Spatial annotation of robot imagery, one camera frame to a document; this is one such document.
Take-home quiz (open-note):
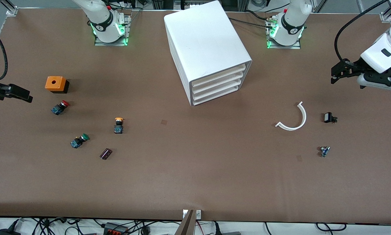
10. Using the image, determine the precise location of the black power strip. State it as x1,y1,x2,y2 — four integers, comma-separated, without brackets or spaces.
103,222,129,235

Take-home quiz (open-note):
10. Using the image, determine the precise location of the black looped cable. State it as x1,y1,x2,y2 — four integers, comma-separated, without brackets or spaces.
316,223,347,232

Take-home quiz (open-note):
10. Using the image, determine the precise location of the white curved plastic piece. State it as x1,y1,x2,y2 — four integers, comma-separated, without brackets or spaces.
275,101,307,131

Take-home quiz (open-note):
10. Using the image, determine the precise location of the white plastic drawer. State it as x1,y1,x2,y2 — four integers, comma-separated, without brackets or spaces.
192,71,246,94
191,64,247,88
193,78,243,100
193,85,241,106

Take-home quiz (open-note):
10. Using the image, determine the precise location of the black base cable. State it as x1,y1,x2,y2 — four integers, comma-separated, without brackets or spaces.
229,17,270,29

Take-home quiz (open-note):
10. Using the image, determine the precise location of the white drawer cabinet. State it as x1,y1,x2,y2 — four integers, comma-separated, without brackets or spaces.
164,0,252,107

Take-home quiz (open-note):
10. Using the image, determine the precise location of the white post bracket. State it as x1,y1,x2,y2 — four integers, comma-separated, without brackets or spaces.
182,210,202,220

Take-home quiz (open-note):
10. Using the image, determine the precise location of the red cap push button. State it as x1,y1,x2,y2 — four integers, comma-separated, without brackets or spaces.
51,100,70,116

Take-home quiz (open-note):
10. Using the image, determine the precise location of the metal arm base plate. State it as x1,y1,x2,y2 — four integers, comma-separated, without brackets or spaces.
94,15,131,46
266,16,301,49

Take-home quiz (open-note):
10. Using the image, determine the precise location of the orange button enclosure box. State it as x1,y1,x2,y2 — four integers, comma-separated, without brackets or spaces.
45,76,70,94

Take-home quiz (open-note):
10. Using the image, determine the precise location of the brown camera post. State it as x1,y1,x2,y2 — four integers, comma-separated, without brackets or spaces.
175,210,197,235

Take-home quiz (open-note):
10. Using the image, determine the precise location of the orange cap push button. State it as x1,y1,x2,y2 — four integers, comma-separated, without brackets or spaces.
114,117,125,134

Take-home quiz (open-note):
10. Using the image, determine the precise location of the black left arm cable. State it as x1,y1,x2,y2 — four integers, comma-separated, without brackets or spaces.
334,0,390,63

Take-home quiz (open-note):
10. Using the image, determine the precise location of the green cap push button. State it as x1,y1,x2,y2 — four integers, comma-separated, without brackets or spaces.
70,133,90,149

